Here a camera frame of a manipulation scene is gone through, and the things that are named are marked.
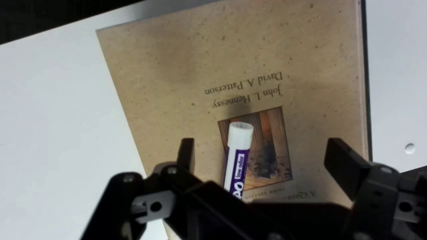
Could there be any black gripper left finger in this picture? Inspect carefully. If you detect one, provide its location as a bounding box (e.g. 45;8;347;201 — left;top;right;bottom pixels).
152;136;206;197

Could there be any white purple glue stick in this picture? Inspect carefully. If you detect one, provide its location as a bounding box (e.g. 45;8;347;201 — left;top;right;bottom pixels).
221;120;256;202

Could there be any thick beige hardcover book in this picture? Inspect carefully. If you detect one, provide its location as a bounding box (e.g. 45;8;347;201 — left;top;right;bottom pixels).
94;0;371;210

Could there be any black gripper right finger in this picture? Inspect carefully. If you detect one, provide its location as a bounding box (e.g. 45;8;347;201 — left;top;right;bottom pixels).
323;136;393;210

